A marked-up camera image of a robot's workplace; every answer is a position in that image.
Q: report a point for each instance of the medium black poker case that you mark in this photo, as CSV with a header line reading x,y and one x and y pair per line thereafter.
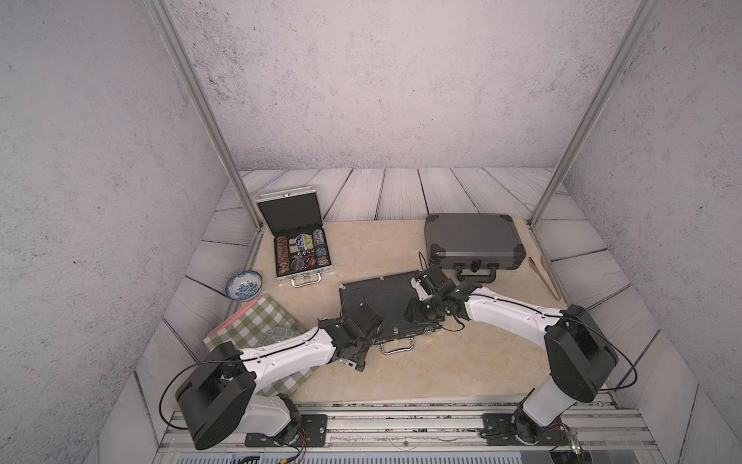
x,y
394,299

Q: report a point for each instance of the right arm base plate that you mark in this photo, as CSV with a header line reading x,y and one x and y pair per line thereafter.
x,y
520,430

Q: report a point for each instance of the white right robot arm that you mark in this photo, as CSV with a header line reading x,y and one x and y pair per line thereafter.
x,y
580,356

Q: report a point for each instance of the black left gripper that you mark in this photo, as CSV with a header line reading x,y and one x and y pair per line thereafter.
x,y
357,362

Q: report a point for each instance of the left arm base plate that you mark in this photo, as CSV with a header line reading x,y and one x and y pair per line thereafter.
x,y
309,432

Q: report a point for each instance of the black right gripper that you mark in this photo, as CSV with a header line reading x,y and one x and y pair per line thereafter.
x,y
414,315

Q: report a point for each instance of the large dark grey poker case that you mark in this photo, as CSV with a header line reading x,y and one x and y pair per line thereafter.
x,y
475,246

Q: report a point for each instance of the small silver poker case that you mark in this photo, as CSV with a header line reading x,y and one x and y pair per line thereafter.
x,y
301,251

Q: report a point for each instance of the blue white ceramic bowl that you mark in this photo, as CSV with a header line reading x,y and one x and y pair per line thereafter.
x,y
244,286

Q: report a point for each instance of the green checkered cloth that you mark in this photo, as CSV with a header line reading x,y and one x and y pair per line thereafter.
x,y
261,321

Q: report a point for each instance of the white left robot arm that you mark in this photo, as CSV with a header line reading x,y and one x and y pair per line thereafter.
x,y
222,394

